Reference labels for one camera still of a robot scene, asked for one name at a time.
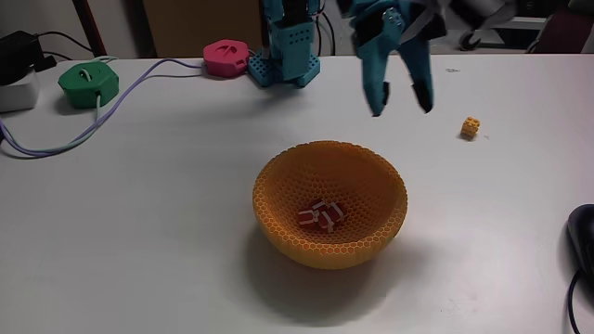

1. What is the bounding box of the yellow studded cube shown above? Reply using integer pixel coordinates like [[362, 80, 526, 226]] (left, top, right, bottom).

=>
[[459, 116, 482, 139]]

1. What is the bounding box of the yellow honeycomb basket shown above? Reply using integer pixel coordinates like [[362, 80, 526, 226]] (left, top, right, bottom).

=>
[[252, 139, 409, 271]]

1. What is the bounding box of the white rolling cart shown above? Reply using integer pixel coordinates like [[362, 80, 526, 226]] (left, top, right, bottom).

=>
[[458, 0, 556, 52]]

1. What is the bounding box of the pink octagonal box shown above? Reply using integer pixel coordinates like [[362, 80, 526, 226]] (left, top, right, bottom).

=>
[[202, 39, 252, 79]]

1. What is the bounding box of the dark red chair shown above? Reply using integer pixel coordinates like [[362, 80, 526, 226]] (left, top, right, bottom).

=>
[[533, 4, 594, 55]]

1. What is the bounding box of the brown wooden panel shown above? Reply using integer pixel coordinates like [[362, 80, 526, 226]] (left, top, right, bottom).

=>
[[141, 0, 265, 59]]

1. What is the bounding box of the black computer mouse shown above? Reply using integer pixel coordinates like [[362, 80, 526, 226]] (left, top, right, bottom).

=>
[[566, 203, 594, 279]]

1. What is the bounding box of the red pole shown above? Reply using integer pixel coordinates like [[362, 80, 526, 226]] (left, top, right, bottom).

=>
[[71, 0, 109, 58]]

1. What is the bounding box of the green octagonal box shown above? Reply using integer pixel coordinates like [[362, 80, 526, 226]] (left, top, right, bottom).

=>
[[58, 61, 121, 110]]

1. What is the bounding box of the black power adapter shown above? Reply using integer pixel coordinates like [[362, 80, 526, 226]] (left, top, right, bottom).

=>
[[0, 30, 58, 87]]

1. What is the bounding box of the white box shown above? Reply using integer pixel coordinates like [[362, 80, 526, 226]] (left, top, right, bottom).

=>
[[0, 69, 41, 114]]

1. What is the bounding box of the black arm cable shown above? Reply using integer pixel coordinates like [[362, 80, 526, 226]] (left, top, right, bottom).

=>
[[316, 9, 337, 57]]

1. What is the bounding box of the purple cable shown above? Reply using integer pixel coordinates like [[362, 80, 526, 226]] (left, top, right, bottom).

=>
[[0, 58, 206, 159]]

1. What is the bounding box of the black mouse cable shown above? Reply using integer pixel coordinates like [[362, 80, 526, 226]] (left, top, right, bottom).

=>
[[567, 268, 587, 334]]

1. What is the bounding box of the light green cable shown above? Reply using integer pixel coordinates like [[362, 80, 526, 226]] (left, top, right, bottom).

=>
[[0, 92, 103, 157]]

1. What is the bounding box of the black adapter cable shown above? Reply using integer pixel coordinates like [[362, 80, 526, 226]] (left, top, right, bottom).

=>
[[35, 30, 95, 53]]

